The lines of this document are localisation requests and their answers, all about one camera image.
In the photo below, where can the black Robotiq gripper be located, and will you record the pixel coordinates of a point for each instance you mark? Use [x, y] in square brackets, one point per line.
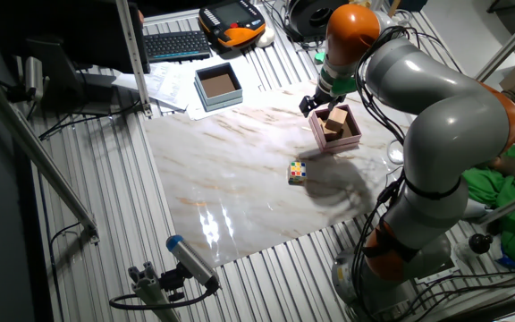
[323, 98]

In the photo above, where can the large wooden cube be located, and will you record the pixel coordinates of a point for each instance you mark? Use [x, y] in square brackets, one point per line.
[337, 118]

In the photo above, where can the medium wooden cube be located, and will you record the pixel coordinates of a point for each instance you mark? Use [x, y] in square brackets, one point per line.
[326, 133]

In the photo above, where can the pink gift box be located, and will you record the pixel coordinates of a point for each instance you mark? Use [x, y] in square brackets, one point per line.
[335, 145]

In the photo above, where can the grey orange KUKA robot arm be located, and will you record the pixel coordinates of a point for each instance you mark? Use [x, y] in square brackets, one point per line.
[441, 121]

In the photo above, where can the blue-grey gift box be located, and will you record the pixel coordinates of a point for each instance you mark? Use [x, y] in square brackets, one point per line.
[218, 86]

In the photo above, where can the person left hand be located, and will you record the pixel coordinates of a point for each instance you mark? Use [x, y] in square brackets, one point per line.
[498, 163]

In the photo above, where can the colourful puzzle cube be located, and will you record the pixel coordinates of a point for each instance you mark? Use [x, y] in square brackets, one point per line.
[297, 172]

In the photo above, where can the black filament spool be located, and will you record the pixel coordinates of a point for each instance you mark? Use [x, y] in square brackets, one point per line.
[306, 18]

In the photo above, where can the marble pattern table mat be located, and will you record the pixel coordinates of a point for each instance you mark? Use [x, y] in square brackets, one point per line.
[239, 179]

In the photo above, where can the orange black teach pendant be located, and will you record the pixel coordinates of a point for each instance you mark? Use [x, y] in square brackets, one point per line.
[233, 22]

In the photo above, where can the white paper sheets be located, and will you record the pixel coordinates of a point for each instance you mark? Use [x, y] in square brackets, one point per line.
[168, 85]

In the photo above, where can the black keyboard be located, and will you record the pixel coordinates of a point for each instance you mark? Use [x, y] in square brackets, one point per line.
[177, 46]

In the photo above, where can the white cloth piece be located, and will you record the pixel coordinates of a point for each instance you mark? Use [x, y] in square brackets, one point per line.
[474, 209]

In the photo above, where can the black round knob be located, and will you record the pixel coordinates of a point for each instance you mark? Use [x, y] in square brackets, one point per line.
[480, 243]

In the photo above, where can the black computer monitor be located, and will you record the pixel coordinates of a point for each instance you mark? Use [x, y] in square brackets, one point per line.
[96, 36]

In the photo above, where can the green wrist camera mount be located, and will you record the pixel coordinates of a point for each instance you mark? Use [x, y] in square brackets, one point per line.
[342, 86]

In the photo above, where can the upright aluminium frame post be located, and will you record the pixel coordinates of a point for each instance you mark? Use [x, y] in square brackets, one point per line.
[133, 58]

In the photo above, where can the silver camera with blue cap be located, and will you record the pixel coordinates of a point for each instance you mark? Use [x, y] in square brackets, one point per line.
[190, 259]

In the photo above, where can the aluminium camera mount profile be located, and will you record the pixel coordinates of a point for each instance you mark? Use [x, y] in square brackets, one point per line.
[150, 290]

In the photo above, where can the silver camera on pole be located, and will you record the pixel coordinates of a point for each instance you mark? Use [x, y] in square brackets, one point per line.
[34, 78]

